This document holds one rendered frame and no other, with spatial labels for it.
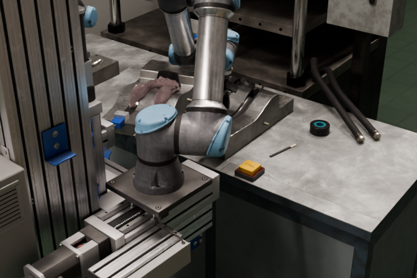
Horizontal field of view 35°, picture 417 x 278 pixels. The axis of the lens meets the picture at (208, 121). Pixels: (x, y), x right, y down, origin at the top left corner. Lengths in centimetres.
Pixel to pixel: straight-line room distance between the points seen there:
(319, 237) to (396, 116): 237
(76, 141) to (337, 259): 104
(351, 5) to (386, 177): 87
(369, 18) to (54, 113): 163
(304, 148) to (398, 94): 245
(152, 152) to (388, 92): 331
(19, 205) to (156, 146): 39
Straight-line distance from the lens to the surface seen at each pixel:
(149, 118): 181
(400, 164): 256
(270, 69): 327
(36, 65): 169
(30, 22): 165
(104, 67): 312
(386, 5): 292
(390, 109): 472
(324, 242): 238
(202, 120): 179
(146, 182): 188
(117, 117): 266
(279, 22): 314
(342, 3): 301
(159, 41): 361
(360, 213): 227
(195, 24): 342
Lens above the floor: 212
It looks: 29 degrees down
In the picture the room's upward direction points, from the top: straight up
